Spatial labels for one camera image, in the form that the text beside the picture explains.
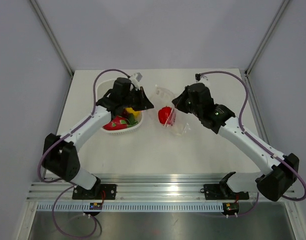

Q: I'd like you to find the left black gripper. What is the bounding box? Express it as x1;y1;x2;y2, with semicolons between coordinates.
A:
121;86;154;112

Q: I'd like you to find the clear zip top bag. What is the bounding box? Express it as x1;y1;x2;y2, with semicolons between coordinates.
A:
148;85;189;136

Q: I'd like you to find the red bell pepper toy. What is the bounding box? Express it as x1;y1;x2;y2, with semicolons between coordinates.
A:
158;106;176;126

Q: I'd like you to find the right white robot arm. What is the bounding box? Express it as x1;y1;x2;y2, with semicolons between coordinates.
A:
172;83;299;202

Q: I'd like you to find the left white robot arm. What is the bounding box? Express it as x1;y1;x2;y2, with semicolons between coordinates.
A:
40;73;154;199

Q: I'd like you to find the yellow bell pepper toy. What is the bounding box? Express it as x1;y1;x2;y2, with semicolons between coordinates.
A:
125;107;141;119

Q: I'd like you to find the red dragon fruit toy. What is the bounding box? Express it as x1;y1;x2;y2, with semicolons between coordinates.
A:
102;115;138;131

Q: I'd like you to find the white perforated plastic basket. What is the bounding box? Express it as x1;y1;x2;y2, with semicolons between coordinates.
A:
96;79;144;135

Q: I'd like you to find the left small circuit board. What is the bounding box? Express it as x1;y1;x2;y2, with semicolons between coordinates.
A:
89;202;103;211

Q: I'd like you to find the small circuit board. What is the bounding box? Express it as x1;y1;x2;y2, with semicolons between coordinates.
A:
223;202;240;214
89;202;103;211

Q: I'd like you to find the right small circuit board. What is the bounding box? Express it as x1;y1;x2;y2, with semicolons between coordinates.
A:
223;202;240;214

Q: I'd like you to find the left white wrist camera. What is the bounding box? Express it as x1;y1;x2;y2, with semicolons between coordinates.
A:
129;72;142;89

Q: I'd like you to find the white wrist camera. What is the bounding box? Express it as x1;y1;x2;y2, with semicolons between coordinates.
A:
129;72;142;89
195;73;210;85

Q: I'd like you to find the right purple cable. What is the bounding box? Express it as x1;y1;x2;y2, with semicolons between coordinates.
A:
195;71;306;218

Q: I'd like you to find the purple cable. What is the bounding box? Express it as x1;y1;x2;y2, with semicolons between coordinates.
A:
195;71;306;218
37;68;131;237

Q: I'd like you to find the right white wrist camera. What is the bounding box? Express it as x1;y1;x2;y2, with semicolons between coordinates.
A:
195;73;210;85

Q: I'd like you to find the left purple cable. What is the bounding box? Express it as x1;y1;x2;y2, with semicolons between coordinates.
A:
37;68;131;237

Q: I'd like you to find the aluminium mounting rail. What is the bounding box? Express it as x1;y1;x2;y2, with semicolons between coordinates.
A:
26;173;297;201

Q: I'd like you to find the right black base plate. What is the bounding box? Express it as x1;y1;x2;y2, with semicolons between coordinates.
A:
200;183;250;201

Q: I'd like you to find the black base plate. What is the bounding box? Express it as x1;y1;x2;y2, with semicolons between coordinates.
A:
200;183;250;201
72;184;117;200

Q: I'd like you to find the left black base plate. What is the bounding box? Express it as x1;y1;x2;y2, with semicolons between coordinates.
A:
72;184;117;200

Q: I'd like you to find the left aluminium frame post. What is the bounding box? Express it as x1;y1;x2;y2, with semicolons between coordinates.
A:
28;0;74;79

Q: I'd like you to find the aluminium frame post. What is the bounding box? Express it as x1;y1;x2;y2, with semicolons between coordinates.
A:
28;0;74;79
245;0;292;77

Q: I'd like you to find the right aluminium frame post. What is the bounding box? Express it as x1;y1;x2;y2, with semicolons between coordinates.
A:
245;0;292;77

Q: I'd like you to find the white slotted cable duct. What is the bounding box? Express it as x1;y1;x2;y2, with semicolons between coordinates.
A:
37;202;224;213

